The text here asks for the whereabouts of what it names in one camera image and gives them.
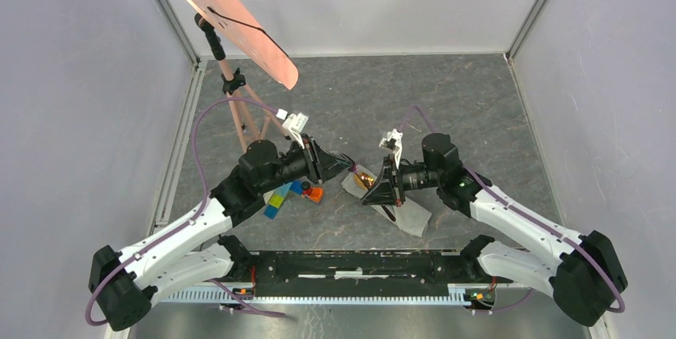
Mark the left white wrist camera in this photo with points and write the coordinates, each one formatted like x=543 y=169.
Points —
x=293 y=125

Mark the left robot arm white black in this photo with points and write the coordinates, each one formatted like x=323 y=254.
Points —
x=125 y=283

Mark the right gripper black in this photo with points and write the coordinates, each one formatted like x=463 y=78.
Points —
x=386 y=191

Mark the colourful toy block pile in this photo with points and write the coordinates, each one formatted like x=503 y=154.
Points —
x=297 y=189

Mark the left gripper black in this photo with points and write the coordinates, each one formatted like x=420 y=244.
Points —
x=320 y=163

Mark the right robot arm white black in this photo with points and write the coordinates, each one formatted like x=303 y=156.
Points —
x=538 y=252

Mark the pink perforated music stand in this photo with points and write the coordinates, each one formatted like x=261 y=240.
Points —
x=231 y=19

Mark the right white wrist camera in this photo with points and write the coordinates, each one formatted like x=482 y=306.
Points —
x=392 y=141

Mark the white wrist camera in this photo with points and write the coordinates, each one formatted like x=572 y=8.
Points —
x=392 y=141
x=293 y=125

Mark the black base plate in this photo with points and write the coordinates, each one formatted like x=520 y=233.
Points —
x=355 y=273

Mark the gold spoon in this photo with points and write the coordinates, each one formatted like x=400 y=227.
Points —
x=363 y=180

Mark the purple fork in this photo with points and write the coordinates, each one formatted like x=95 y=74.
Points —
x=387 y=213

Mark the aluminium frame rail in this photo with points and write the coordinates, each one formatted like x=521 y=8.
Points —
x=218 y=260

